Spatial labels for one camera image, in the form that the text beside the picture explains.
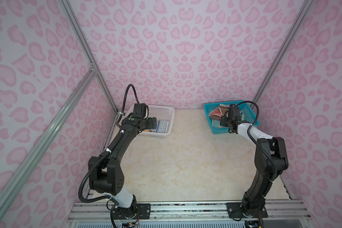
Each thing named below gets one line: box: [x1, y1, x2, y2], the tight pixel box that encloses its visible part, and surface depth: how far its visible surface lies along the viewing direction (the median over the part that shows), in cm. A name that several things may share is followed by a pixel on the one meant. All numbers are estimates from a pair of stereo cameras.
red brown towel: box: [208, 104, 230, 121], surface depth 114 cm
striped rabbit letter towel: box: [143, 120, 169, 134], surface depth 106 cm
